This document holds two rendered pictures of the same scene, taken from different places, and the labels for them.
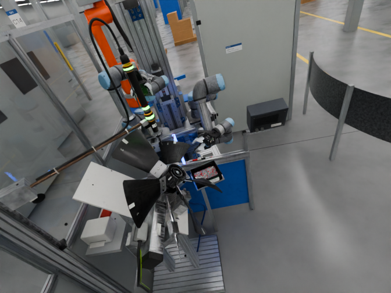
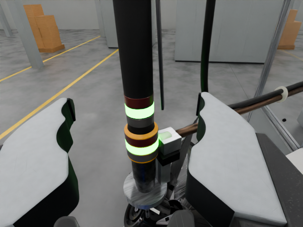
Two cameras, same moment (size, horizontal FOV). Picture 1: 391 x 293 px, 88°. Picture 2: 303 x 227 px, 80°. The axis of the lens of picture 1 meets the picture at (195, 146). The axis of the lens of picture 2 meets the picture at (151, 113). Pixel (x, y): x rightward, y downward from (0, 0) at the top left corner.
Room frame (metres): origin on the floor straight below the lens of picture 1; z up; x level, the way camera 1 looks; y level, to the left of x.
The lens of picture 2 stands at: (1.12, 0.19, 1.72)
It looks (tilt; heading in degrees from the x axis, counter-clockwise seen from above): 33 degrees down; 181
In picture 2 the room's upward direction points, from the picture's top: 2 degrees counter-clockwise
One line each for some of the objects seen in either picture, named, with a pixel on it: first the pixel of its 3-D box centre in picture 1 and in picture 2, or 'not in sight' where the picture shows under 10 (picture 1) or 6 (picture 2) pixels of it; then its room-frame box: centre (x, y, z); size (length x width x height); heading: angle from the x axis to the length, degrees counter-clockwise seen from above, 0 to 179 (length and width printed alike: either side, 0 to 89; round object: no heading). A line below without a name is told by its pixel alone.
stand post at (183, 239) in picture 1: (185, 243); not in sight; (0.81, 0.30, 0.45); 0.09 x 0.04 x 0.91; 173
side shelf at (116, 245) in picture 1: (111, 227); not in sight; (0.89, 0.74, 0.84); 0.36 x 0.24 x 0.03; 173
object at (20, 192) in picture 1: (17, 194); not in sight; (0.64, 0.73, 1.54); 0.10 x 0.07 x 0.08; 118
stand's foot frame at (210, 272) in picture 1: (187, 265); not in sight; (0.82, 0.39, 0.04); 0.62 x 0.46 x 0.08; 83
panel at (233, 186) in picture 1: (205, 190); not in sight; (1.28, 0.03, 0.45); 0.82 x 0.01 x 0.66; 83
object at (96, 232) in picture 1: (98, 232); not in sight; (0.82, 0.78, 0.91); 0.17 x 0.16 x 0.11; 83
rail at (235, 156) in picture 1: (196, 164); not in sight; (1.28, 0.03, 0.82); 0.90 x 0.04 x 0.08; 83
